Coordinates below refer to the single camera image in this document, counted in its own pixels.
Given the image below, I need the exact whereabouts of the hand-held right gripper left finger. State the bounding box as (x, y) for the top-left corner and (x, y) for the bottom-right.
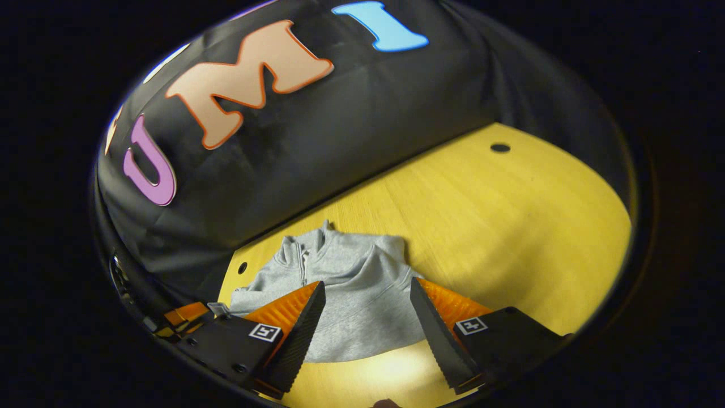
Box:
(170, 280), (327, 400)

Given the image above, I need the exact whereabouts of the grey zip-neck sweatshirt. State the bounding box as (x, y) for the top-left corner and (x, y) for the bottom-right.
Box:
(208, 220), (428, 363)

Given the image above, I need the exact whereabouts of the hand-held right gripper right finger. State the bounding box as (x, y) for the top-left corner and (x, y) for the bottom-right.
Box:
(410, 277), (570, 396)

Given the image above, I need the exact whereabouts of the black backdrop cloth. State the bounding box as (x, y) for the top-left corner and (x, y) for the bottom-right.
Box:
(93, 0), (635, 307)

